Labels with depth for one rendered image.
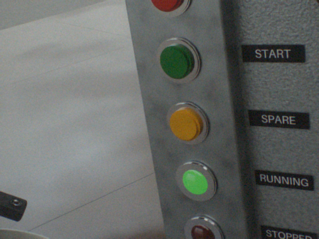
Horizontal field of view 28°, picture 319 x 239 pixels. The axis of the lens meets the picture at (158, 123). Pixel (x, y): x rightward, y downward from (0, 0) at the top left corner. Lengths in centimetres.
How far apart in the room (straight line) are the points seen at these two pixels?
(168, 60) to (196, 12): 4
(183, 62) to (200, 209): 13
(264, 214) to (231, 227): 3
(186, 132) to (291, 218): 11
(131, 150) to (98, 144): 26
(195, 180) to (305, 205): 9
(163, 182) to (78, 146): 348
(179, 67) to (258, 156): 10
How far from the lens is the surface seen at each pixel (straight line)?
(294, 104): 47
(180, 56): 46
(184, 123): 48
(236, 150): 48
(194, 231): 53
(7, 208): 124
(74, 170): 369
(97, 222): 310
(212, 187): 50
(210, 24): 45
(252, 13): 45
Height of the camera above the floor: 154
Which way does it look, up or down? 22 degrees down
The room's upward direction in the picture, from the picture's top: 9 degrees counter-clockwise
